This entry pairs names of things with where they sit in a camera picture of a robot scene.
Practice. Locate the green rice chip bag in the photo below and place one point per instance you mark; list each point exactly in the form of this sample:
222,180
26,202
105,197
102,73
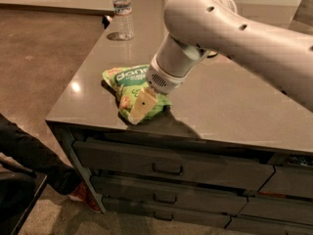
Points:
127,82

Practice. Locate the yellow sponge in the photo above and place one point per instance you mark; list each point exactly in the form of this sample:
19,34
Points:
212,54

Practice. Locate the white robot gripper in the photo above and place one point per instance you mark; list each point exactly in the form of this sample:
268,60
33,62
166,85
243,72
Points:
163,79

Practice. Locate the grey drawer cabinet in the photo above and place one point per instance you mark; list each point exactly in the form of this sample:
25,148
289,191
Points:
251,189

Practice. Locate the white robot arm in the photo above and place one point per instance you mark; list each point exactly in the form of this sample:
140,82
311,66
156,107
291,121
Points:
282,57

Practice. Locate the clear plastic water bottle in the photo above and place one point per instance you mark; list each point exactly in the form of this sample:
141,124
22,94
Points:
124,19

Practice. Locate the red sneaker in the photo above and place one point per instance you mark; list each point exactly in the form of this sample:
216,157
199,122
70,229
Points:
83,195

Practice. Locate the person's black trouser leg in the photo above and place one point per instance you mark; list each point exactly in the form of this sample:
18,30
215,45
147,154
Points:
30,152

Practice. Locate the black chair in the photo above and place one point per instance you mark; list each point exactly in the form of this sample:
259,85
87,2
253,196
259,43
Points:
20,188

